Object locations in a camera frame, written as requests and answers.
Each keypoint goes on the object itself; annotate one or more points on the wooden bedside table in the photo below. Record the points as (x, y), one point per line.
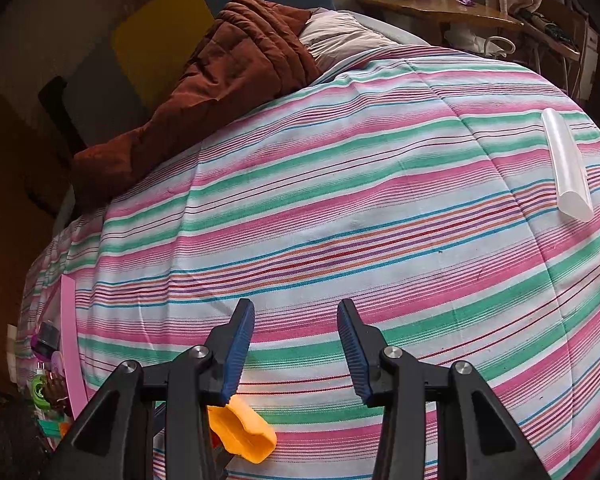
(430, 10)

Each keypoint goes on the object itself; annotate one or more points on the brown quilt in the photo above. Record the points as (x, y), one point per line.
(230, 70)

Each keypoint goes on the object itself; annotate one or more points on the black rolled mat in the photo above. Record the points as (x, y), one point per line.
(55, 105)

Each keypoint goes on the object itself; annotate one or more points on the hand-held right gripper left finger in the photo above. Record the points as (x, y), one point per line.
(235, 360)

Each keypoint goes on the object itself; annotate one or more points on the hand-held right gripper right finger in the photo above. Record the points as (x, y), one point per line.
(355, 360)

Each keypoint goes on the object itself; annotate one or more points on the pale pink pillow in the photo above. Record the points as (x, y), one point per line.
(340, 35)

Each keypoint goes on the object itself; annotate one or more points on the clear plastic tube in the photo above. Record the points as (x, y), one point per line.
(567, 170)

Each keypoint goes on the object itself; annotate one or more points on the lime green round toy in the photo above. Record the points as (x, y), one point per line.
(39, 390)

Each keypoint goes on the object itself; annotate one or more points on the white tray with pink rim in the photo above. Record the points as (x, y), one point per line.
(70, 320)

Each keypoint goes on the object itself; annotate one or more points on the brown hair claw clip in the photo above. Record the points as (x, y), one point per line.
(58, 393)

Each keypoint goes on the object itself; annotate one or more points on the wooden wardrobe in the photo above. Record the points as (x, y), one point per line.
(10, 235)

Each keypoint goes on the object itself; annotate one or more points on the purple patterned oval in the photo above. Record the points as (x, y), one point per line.
(58, 365)

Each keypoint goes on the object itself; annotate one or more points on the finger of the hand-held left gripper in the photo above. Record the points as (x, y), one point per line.
(223, 462)

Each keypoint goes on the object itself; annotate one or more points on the wooden side shelf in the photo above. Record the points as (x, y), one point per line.
(555, 35)

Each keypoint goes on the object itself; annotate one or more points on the orange plastic scoop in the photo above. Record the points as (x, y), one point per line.
(250, 432)

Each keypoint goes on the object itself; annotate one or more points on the small purple wrapper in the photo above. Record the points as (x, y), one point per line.
(465, 1)

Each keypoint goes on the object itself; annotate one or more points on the white plastic bag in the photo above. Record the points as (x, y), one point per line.
(462, 38)

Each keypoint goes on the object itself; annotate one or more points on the grey yellow blue headboard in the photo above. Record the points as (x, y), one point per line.
(160, 45)

